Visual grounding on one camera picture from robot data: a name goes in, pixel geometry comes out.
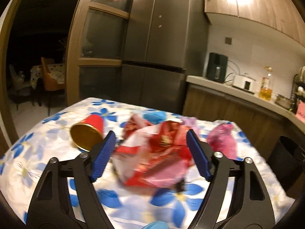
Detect magenta plastic bag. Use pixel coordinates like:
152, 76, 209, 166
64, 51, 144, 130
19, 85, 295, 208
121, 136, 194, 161
207, 123, 237, 160

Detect red gold paper cup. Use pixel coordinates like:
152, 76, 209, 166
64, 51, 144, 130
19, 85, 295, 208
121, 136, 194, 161
70, 114, 104, 152

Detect light purple plastic bag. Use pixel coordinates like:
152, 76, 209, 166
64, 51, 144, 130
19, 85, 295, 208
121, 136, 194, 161
181, 116, 200, 135

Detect red white snack wrapper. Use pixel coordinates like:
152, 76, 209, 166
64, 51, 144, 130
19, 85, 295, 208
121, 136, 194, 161
112, 120, 194, 188

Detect blue floral tablecloth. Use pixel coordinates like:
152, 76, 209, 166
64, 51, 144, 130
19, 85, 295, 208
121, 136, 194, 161
1, 98, 294, 228

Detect wooden lower cabinets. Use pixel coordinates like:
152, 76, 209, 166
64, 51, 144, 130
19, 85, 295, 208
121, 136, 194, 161
182, 84, 304, 160

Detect pink utensil basket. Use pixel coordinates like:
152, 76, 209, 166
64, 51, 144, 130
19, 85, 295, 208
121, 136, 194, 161
296, 100, 305, 123

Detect cooking oil bottle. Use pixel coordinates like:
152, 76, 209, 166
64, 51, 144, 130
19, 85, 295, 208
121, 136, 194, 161
258, 66, 274, 101

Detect black dish rack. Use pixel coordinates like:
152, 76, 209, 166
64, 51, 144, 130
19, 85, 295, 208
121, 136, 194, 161
291, 66, 305, 114

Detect orange chair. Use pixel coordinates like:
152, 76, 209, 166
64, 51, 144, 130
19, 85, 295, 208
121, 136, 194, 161
41, 57, 67, 116

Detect white rice cooker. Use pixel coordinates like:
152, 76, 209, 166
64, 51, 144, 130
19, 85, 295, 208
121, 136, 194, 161
232, 74, 256, 94

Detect black air fryer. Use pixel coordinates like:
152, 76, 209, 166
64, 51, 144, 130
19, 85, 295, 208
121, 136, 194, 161
206, 52, 228, 83

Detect wooden glass panel door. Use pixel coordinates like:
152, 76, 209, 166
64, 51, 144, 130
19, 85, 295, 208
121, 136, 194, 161
66, 0, 133, 105

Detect dark grey refrigerator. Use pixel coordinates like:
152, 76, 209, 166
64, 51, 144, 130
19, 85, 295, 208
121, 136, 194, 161
120, 0, 209, 114

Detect wooden upper cabinet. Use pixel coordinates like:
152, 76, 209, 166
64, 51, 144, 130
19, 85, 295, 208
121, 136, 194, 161
205, 0, 304, 46

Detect wall power outlet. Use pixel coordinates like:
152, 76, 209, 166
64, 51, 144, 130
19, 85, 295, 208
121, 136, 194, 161
225, 37, 232, 45

